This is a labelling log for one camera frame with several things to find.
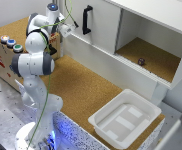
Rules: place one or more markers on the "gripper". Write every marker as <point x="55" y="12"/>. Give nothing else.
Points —
<point x="67" y="30"/>

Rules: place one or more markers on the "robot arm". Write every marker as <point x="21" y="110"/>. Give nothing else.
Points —
<point x="32" y="63"/>

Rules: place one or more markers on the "purple block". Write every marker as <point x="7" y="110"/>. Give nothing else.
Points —
<point x="141" y="61"/>

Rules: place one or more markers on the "white sliding door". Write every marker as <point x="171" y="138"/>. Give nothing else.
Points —
<point x="104" y="23"/>

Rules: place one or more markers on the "green button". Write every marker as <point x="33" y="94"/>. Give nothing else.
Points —
<point x="17" y="48"/>

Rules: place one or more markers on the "blue button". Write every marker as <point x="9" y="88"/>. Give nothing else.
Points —
<point x="11" y="42"/>

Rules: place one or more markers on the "red button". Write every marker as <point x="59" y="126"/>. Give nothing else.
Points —
<point x="4" y="39"/>

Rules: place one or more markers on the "white cabinet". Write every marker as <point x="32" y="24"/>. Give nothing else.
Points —
<point x="147" y="20"/>

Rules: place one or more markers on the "white plastic box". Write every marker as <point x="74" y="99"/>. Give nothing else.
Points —
<point x="124" y="120"/>

